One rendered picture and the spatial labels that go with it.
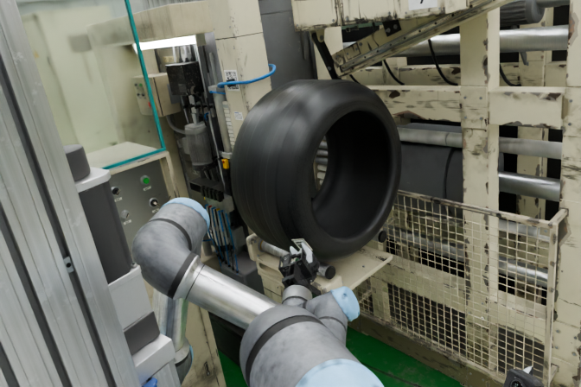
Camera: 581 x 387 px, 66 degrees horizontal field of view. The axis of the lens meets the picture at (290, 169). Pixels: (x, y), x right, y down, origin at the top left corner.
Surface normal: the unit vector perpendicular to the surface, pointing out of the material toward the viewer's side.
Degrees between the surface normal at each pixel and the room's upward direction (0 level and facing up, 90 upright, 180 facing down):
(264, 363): 45
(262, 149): 60
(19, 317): 90
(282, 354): 25
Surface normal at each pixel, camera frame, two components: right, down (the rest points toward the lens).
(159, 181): 0.67, 0.15
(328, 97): 0.23, -0.52
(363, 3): -0.72, 0.33
